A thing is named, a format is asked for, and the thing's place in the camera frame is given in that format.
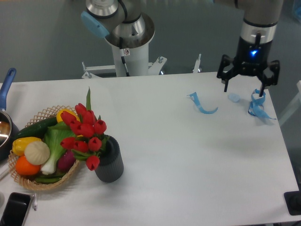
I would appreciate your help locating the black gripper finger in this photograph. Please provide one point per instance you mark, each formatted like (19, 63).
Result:
(274, 69)
(228, 69)

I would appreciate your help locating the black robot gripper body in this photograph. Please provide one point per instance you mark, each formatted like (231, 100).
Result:
(251, 59)

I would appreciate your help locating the red tulip bouquet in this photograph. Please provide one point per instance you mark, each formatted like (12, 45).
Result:
(90, 141)

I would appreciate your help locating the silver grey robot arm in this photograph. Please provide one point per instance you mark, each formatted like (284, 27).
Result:
(257, 33)

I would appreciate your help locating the dark grey ribbed vase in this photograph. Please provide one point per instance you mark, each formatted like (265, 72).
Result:
(111, 165)

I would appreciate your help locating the small blue plastic cap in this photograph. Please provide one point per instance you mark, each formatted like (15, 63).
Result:
(234, 97)

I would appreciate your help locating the blue ribbon strip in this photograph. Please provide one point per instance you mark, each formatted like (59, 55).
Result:
(195, 99)

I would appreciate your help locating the tangled blue ribbon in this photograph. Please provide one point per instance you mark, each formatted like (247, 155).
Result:
(256, 107)

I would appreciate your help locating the black corner device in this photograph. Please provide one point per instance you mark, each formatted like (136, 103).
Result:
(293, 202)

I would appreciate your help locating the yellow squash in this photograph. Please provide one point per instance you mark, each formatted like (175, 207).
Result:
(67, 116)

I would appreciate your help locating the green bok choy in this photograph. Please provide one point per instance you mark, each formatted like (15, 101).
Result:
(52, 138)

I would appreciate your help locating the purple sweet potato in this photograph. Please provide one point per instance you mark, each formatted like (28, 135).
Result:
(66, 161)

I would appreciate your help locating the woven wicker basket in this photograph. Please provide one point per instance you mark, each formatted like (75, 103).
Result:
(29, 182)

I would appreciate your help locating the green cucumber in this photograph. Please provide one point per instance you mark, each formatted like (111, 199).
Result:
(37, 129)

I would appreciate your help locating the white steamed bun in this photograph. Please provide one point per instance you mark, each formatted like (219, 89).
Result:
(37, 153)

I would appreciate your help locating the green pea pods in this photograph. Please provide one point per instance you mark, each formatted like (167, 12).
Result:
(49, 179)

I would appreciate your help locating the yellow bell pepper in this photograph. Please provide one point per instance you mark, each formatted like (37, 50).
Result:
(20, 144)

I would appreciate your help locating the orange fruit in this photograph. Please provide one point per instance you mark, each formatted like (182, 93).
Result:
(25, 168)

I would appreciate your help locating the black smartphone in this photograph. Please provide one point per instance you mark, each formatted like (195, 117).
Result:
(16, 209)

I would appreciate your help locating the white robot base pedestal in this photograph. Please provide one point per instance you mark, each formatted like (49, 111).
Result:
(126, 28)

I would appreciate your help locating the blue handled saucepan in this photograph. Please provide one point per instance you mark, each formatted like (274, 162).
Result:
(8, 130)

